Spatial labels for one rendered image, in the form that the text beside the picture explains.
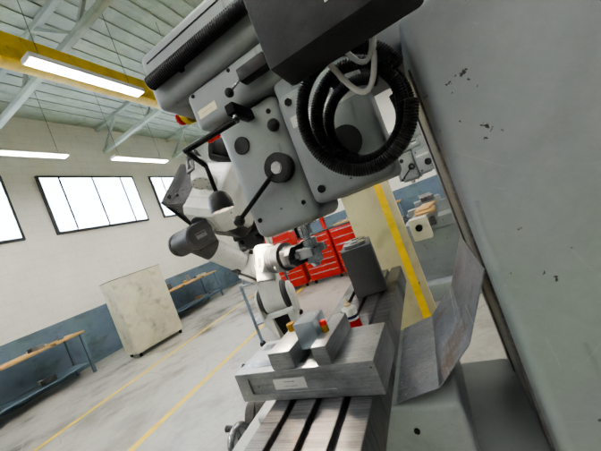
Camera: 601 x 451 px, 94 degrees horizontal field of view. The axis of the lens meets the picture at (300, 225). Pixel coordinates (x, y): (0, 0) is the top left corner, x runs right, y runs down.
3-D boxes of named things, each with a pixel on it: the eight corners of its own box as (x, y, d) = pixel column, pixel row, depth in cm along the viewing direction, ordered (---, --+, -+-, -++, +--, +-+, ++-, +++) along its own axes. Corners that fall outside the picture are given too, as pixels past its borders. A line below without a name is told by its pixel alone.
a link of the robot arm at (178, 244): (198, 263, 113) (166, 250, 104) (205, 242, 117) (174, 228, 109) (215, 257, 105) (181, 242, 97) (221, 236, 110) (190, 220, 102)
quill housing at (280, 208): (257, 242, 73) (212, 127, 73) (290, 229, 92) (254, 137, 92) (321, 217, 65) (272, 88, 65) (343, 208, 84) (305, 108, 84)
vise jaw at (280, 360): (273, 370, 62) (266, 353, 62) (300, 336, 75) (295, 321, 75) (295, 368, 59) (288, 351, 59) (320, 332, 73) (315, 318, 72)
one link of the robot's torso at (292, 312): (289, 353, 165) (254, 286, 150) (320, 342, 163) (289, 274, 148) (288, 374, 150) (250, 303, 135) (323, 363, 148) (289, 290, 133)
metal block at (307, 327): (301, 350, 63) (292, 325, 63) (311, 336, 68) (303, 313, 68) (322, 347, 61) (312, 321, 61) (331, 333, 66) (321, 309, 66)
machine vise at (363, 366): (243, 403, 67) (227, 360, 67) (275, 364, 81) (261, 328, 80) (386, 395, 52) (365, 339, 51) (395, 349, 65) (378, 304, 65)
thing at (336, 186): (314, 206, 63) (272, 97, 63) (341, 199, 86) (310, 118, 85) (398, 172, 56) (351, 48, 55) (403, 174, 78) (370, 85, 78)
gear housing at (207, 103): (198, 131, 73) (183, 96, 73) (249, 142, 95) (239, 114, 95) (309, 57, 59) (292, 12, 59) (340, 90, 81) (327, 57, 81)
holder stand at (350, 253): (357, 299, 108) (338, 251, 108) (358, 283, 129) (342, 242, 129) (387, 289, 105) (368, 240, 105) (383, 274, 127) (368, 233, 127)
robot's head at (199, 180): (201, 195, 105) (187, 181, 97) (199, 175, 110) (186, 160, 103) (217, 189, 104) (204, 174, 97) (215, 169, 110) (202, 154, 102)
